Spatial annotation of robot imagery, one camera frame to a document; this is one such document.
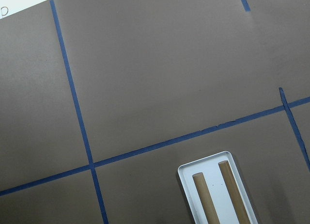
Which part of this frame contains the wooden rod right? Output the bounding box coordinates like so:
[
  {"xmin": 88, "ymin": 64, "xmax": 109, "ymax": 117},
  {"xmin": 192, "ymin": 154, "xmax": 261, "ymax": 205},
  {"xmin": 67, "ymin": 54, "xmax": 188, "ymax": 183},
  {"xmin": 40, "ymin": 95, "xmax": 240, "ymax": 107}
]
[{"xmin": 218, "ymin": 160, "xmax": 250, "ymax": 224}]

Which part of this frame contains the wooden rod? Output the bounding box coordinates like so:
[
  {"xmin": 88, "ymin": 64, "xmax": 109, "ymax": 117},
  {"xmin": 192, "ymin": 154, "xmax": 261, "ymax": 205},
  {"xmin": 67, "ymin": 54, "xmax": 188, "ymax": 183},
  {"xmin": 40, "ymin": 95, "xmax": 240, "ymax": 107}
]
[
  {"xmin": 192, "ymin": 172, "xmax": 220, "ymax": 224},
  {"xmin": 218, "ymin": 160, "xmax": 250, "ymax": 224}
]

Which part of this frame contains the wooden rod left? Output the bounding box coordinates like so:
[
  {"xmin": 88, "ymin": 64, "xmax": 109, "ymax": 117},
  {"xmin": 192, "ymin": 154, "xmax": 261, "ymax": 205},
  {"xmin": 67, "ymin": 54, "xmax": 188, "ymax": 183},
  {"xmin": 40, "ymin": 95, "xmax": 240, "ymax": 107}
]
[{"xmin": 192, "ymin": 172, "xmax": 220, "ymax": 224}]

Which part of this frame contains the white rectangular tray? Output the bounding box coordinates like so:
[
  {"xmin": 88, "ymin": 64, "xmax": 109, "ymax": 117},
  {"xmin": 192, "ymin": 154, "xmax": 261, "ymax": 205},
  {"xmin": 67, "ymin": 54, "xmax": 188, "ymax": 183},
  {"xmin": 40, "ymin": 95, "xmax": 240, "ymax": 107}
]
[{"xmin": 178, "ymin": 151, "xmax": 258, "ymax": 224}]

